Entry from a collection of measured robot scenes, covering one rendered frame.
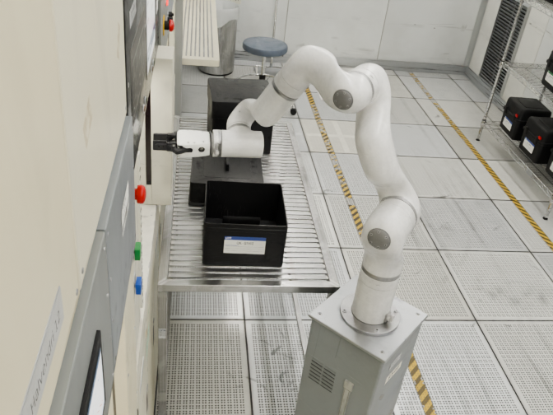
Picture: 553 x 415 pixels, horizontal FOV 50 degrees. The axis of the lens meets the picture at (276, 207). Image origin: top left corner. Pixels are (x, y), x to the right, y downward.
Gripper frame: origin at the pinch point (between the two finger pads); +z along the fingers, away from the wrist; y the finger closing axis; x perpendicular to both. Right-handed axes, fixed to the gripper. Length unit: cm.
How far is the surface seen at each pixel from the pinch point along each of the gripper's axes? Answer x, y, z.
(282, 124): -43, 107, -59
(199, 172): -33, 39, -14
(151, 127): -2.0, 14.0, 3.1
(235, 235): -30.2, -6.9, -24.6
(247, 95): -18, 82, -36
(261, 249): -35.1, -7.6, -33.5
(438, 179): -119, 186, -195
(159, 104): 5.9, 13.9, 0.4
